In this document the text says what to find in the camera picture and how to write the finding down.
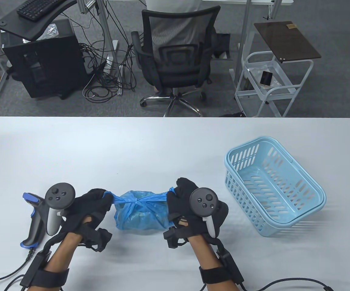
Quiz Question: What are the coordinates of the black cable tangle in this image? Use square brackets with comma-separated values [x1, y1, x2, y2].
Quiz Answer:
[79, 0, 137, 103]

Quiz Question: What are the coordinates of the black keyboard shelf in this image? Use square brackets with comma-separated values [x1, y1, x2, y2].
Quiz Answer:
[0, 0, 78, 41]

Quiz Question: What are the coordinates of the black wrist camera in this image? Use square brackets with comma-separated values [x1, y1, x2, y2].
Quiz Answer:
[163, 227, 190, 249]
[82, 227, 113, 252]

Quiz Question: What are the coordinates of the person's left hand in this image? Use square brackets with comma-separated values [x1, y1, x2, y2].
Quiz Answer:
[60, 189, 114, 243]

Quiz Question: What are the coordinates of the black open box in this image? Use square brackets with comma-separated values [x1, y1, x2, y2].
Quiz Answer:
[213, 33, 233, 60]

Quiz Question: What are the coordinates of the black computer tower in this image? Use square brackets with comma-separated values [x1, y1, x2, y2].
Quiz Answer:
[3, 34, 89, 100]

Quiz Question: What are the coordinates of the light blue plastic basket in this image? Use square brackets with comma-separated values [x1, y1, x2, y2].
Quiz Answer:
[224, 136, 326, 237]

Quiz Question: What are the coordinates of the black wrist strap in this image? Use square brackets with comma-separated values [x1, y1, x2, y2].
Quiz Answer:
[26, 268, 70, 287]
[199, 265, 244, 284]

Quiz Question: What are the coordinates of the black white tracking controller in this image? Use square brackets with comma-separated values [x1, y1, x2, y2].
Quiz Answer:
[189, 188, 218, 240]
[45, 183, 76, 236]

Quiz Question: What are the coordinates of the dark brown board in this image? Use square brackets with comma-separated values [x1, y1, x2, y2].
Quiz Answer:
[254, 21, 321, 63]

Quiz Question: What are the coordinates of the black blue barcode scanner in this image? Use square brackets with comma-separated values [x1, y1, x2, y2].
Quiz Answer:
[20, 192, 52, 249]

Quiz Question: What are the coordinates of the grey metal desk leg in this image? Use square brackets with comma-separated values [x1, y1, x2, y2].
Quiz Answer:
[96, 0, 119, 73]
[234, 0, 251, 79]

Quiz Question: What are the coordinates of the black scanner cable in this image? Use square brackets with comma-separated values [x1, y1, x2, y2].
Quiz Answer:
[0, 249, 37, 284]

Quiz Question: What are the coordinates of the blue plastic bag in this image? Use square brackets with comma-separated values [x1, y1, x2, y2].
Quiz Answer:
[102, 187, 177, 231]

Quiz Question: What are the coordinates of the black mesh office chair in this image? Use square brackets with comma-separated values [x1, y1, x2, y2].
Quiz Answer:
[131, 5, 221, 118]

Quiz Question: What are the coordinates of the clear plastic bag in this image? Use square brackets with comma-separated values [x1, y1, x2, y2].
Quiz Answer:
[37, 24, 60, 41]

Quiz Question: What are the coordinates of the person's right hand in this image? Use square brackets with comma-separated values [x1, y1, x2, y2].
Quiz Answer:
[167, 177, 228, 240]

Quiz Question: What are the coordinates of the person's left forearm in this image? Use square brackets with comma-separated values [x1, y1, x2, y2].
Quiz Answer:
[29, 215, 92, 291]

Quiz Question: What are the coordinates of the person's right forearm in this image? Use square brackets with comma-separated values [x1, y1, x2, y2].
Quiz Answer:
[178, 218, 243, 291]

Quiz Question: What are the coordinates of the black keyboard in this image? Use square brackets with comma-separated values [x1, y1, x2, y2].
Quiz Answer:
[17, 0, 69, 22]

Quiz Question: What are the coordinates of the black wrist sensor box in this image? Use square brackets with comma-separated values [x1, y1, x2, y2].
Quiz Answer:
[20, 253, 52, 288]
[217, 249, 244, 285]

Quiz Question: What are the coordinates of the black sensor box cable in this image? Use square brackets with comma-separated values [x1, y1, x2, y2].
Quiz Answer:
[241, 277, 335, 291]
[4, 274, 27, 291]

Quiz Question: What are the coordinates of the white metal cart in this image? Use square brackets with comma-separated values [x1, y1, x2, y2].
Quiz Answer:
[234, 51, 314, 118]

